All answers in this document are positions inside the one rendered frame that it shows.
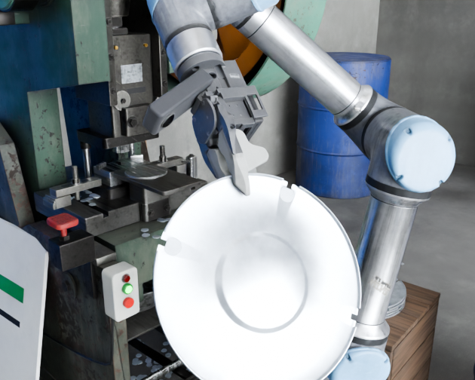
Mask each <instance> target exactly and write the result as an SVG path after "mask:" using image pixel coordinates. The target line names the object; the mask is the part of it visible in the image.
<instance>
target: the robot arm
mask: <svg viewBox="0 0 475 380"><path fill-rule="evenodd" d="M146 1H147V5H148V7H149V11H150V14H151V17H152V22H153V24H154V25H155V27H156V29H157V31H158V34H159V36H160V38H161V41H162V44H163V46H164V49H165V51H166V52H167V56H168V58H169V60H170V63H171V66H172V67H173V71H174V73H175V75H176V77H177V78H178V79H179V84H178V85H177V86H175V87H174V88H172V89H171V90H169V91H168V92H166V93H165V94H164V95H163V96H161V97H159V98H158V99H157V100H156V101H154V102H153V103H151V104H150V105H149V107H148V109H147V112H146V115H145V117H144V120H143V122H142V125H143V126H144V128H145V129H147V131H149V132H150V133H151V134H153V135H155V134H157V133H158V132H160V131H161V130H163V129H164V128H165V127H167V126H169V125H170V124H171V123H172V122H173V121H175V120H176V119H177V118H178V117H179V116H181V115H182V114H184V113H185V112H187V111H188V110H189V109H191V111H190V112H191V113H192V114H193V116H192V126H193V129H194V132H195V137H196V139H197V142H198V145H199V147H200V150H201V154H202V157H203V159H204V162H205V164H206V165H207V166H208V168H209V169H210V171H211V173H212V174H213V175H214V176H215V178H217V179H220V178H222V177H226V176H230V175H232V179H233V184H234V186H235V187H236V188H237V189H239V190H240V191H241V192H242V193H243V194H244V195H245V196H249V195H250V179H249V175H248V173H256V167H258V166H259V165H261V164H263V163H265V162H266V161H267V160H268V153H267V151H266V149H264V148H263V147H260V146H255V145H252V144H251V143H249V141H250V139H251V138H252V136H253V134H254V133H255V132H256V131H257V130H258V128H259V126H260V125H261V124H262V122H263V121H264V119H263V117H268V113H267V112H266V110H265V107H264V105H263V103H262V101H261V99H260V96H259V94H258V92H257V90H256V87H255V85H252V86H247V85H246V83H245V81H244V78H243V76H242V74H241V71H240V70H239V68H238V65H237V63H236V61H235V60H226V61H223V59H222V52H221V50H220V48H219V46H218V44H217V42H216V39H215V37H214V35H213V33H212V31H213V30H215V29H218V28H221V27H223V26H227V25H228V24H231V25H232V26H233V27H234V28H236V29H237V30H238V31H239V32H241V33H242V34H243V35H244V36H245V37H246V38H248V39H249V40H250V41H251V42H252V43H253V44H254V45H255V46H257V48H258V49H260V50H261V51H262V52H263V53H264V54H265V55H266V56H268V57H269V58H270V59H271V60H272V61H273V62H275V63H276V64H277V65H278V66H279V67H280V68H282V70H283V71H285V73H286V74H288V75H289V76H290V77H291V78H292V79H293V80H295V81H296V82H297V83H298V84H299V85H300V86H302V87H303V88H304V89H305V90H306V91H307V92H309V93H310V95H312V96H313V98H315V99H316V100H317V101H318V102H319V103H320V104H322V105H323V106H324V107H325V108H326V109H327V110H329V111H330V112H331V113H332V114H333V115H334V123H335V124H336V125H337V126H338V127H340V128H341V129H342V130H343V131H344V132H345V133H346V134H347V135H348V136H349V138H350V139H351V140H352V141H353V142H354V143H355V145H356V146H357V147H358V148H359V150H361V152H362V153H363V154H364V155H365V156H366V157H367V158H368V159H369V160H370V163H369V168H368V171H367V175H366V180H365V183H366V185H367V186H368V188H369V190H370V192H371V194H370V196H369V202H368V205H367V208H366V213H365V216H364V219H363V224H362V228H361V230H360V236H359V239H358V242H357V247H356V250H355V256H356V258H357V264H358V267H359V271H360V282H361V305H360V308H359V309H358V312H357V315H354V314H351V319H352V320H355V321H356V323H355V326H354V327H356V331H355V334H354V337H353V339H352V341H351V343H350V345H349V347H348V349H347V351H346V353H345V355H344V357H343V358H342V359H341V361H340V362H339V364H338V365H337V366H336V367H335V369H334V370H333V371H332V372H331V373H330V374H329V375H328V376H327V377H326V378H325V379H324V380H386V379H387V377H388V375H389V372H390V368H391V366H390V362H389V358H388V356H387V354H386V353H385V346H386V343H387V340H388V336H389V332H390V327H389V326H388V323H387V322H386V320H385V316H386V314H387V311H388V306H389V304H390V300H391V297H392V293H393V291H394V286H395V283H396V280H397V276H398V273H399V270H400V266H401V263H402V261H403V256H404V253H405V250H406V245H407V243H408V240H409V236H410V233H411V230H412V226H413V222H414V220H415V215H416V213H417V209H418V205H420V204H421V203H423V202H425V201H428V200H429V199H430V198H431V194H432V191H433V190H434V189H436V188H438V187H439V186H440V183H441V182H445V181H446V180H447V179H448V177H449V175H450V173H451V172H452V169H453V167H454V163H455V146H454V143H453V141H452V138H451V136H450V135H449V133H448V132H447V131H446V130H445V129H444V128H443V127H441V126H440V125H439V124H438V123H437V122H435V121H434V120H432V119H430V118H428V117H425V116H422V115H418V114H416V113H414V112H412V111H410V110H408V109H406V108H404V107H402V106H399V105H397V104H396V103H393V102H391V101H390V100H388V99H386V98H384V97H383V96H382V95H380V94H379V93H377V92H376V91H375V90H374V89H373V88H372V87H371V86H369V85H360V84H359V83H358V82H357V81H356V80H355V79H354V78H353V77H352V76H351V75H349V74H348V73H347V72H346V71H345V70H344V69H343V68H342V67H341V66H340V65H339V64H338V63H337V62H336V61H335V60H334V59H333V58H332V57H331V56H329V55H328V54H327V53H326V52H325V51H324V50H323V49H322V48H321V47H320V46H318V45H317V44H316V43H315V42H314V41H313V40H312V39H311V38H310V37H309V36H307V35H306V34H305V33H304V32H303V31H302V30H301V29H300V28H299V27H298V26H297V25H296V24H295V23H294V22H293V21H292V20H291V19H290V18H289V17H287V16H286V15H285V14H284V13H283V12H282V11H281V10H280V9H279V8H278V7H276V6H275V4H277V3H278V2H279V0H146ZM253 95H256V98H257V100H258V101H259V105H260V106H261V108H262V109H259V108H258V106H257V105H256V101H255V100H254V98H253Z"/></svg>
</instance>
